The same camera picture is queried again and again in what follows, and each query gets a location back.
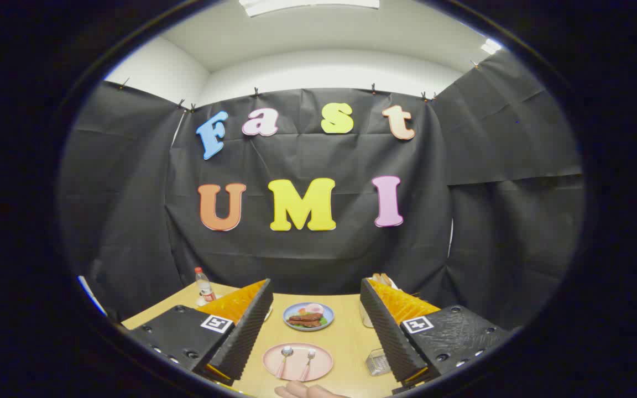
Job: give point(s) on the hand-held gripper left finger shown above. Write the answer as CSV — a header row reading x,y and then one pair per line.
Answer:
x,y
246,331

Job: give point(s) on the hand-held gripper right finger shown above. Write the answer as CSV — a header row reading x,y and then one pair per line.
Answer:
x,y
387,337

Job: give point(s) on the cream white toaster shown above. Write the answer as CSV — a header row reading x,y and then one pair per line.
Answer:
x,y
365,318

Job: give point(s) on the white square coaster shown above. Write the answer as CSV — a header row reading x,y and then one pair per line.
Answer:
x,y
201,302

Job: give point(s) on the brown meat strip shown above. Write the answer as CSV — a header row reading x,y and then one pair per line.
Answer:
x,y
303,323
307,317

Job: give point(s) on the clear plastic water bottle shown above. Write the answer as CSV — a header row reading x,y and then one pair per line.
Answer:
x,y
204,287

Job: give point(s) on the blue food plate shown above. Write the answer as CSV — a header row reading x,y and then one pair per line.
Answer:
x,y
329,315

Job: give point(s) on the pink plate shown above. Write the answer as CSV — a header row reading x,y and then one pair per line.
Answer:
x,y
324,362

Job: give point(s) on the pink ham slice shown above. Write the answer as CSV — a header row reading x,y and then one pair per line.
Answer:
x,y
313,308

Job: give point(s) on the black backdrop cloth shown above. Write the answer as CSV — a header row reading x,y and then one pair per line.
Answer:
x,y
307,254

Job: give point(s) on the small ceiling light panel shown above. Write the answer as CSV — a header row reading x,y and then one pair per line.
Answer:
x,y
491,46

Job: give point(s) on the large ceiling light panel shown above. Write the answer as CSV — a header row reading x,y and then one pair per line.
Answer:
x,y
307,5

